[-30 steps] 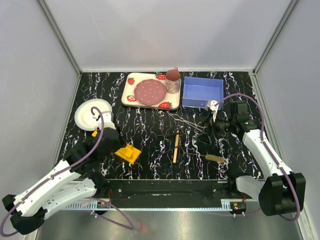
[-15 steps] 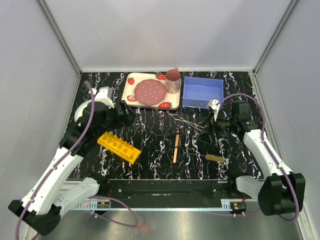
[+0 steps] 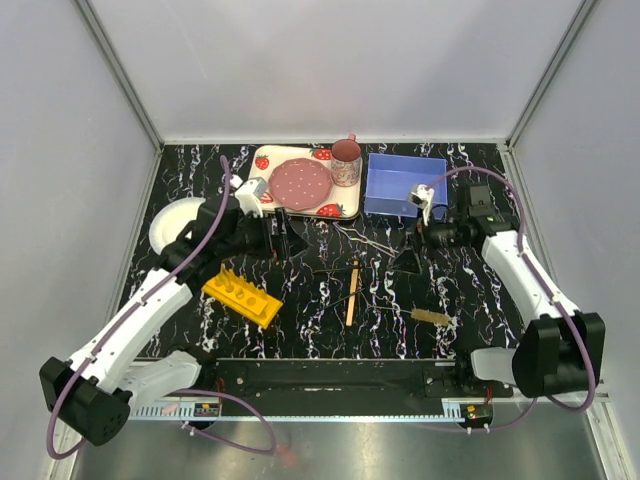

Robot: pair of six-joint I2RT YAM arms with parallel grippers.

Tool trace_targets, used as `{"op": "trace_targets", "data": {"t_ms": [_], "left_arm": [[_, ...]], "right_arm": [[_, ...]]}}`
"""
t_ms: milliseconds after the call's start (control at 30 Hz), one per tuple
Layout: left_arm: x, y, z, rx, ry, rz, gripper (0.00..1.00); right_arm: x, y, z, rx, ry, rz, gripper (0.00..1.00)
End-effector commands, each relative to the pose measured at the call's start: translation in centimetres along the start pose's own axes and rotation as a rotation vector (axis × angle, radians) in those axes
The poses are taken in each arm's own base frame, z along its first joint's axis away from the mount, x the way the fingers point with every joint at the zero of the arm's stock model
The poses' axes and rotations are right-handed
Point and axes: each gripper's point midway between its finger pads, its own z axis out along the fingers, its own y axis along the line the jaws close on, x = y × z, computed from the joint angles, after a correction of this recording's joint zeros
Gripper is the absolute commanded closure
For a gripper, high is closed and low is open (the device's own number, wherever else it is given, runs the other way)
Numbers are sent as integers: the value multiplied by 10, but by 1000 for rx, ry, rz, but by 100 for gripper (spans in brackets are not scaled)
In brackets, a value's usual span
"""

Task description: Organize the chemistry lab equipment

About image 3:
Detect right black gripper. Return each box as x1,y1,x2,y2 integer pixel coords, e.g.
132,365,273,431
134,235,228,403
387,206,467,276

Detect metal crucible tongs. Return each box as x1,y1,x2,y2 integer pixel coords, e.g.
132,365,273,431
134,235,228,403
332,222,398,258

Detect wooden test tube clamp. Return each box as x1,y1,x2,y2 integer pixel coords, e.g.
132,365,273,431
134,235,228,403
345,260,360,327

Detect test tube brush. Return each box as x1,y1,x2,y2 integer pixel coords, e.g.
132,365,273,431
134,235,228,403
374,306,452,326

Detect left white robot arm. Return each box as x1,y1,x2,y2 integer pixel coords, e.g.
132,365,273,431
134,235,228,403
39,196,308,446

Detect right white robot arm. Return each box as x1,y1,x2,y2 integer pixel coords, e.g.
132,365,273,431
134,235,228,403
393,183,606,398

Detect pink dotted plate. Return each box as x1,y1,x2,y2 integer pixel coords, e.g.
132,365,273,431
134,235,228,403
268,158,333,212

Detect blue plastic drawer box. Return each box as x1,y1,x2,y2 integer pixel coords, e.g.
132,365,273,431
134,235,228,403
363,153,448,218

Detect yellow test tube rack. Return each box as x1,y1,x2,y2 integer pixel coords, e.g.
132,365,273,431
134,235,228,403
202,266,283,329

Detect pink floral mug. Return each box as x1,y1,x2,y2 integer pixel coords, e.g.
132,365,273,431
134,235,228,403
330,134,362,187

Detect white paper plate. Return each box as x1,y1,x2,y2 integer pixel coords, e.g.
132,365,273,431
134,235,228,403
148,197,205,255

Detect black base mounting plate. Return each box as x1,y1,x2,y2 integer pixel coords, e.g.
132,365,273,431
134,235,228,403
195,359,513,419

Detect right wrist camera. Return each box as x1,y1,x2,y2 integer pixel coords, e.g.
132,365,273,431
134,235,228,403
409,184,435,226

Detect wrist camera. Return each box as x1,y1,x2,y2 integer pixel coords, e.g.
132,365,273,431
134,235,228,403
234,177,267,218
409,184,435,226

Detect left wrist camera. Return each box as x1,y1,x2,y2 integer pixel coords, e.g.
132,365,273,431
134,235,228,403
234,177,267,218

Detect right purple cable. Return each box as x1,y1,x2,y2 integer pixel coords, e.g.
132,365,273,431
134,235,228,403
424,166,599,435

